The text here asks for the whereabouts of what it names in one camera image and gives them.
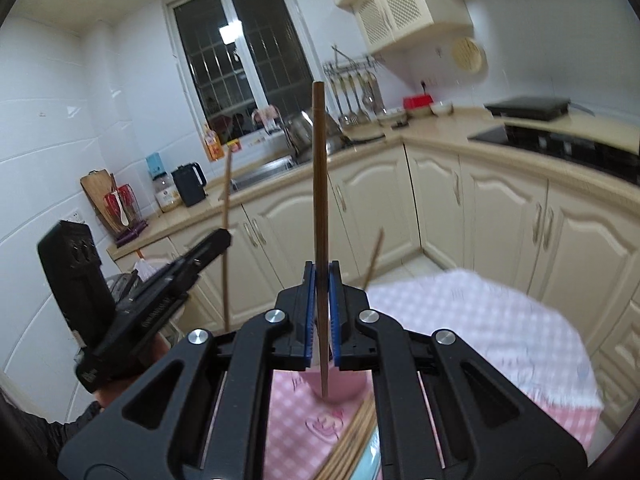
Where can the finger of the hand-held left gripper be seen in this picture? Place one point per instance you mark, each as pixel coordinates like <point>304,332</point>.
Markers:
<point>202,255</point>

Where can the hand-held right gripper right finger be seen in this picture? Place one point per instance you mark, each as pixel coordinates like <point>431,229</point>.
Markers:
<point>334,310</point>

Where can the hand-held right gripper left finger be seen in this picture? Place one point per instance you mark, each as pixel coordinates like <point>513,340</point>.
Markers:
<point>310,310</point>

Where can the brown wooden chopstick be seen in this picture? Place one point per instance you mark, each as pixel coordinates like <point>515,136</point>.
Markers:
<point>352,440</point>
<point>320,185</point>
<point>374,260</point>
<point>227,195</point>
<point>357,447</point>
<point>345,435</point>

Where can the pink cup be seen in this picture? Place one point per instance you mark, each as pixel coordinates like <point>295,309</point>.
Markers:
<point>345,385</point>

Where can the person's left forearm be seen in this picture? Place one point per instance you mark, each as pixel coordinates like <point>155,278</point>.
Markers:
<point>45,435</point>

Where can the row of hanging steel utensils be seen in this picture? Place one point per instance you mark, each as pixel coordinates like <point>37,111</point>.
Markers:
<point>355,95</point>

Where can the black electric kettle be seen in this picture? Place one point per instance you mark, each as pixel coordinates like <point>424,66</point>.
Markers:
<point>189,185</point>

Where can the purple utensil rack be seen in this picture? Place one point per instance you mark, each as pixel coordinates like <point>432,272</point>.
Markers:
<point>131,232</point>

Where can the jar with blue lid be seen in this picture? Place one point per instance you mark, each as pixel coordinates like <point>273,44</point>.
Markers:
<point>164,185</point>

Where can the white rice spoon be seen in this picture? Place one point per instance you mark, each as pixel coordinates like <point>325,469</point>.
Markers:
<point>121,210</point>

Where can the wooden cutting board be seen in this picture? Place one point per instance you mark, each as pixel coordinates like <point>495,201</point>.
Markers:
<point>95,195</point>

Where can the steel sink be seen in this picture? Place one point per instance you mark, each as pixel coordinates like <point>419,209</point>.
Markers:
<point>260,174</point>

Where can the orange bottle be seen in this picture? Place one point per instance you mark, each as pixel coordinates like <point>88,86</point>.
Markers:
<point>214,145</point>

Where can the pink checked tablecloth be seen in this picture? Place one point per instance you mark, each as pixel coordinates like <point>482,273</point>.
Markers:
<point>475,335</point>

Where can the steel pot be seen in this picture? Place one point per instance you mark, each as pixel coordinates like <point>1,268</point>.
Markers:
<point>302,132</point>

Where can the cream base cabinets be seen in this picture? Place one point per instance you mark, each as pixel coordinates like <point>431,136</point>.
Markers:
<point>500,210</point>

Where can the dark barred window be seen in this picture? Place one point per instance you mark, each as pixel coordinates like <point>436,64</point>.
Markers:
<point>225,60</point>

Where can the red container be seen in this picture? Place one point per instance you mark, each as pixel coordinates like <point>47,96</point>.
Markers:
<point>417,102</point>

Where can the white bowl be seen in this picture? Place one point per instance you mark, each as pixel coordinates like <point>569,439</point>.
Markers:
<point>442,107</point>

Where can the black induction cooker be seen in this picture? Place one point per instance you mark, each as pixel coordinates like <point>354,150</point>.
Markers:
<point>525,109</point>

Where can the black gas stove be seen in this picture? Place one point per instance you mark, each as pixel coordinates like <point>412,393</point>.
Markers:
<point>560,146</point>

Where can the cream lattice door cabinet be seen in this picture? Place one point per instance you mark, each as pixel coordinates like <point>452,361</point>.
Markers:
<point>400,10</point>

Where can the round cream wall cover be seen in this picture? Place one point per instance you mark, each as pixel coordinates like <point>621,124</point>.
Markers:
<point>469,56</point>

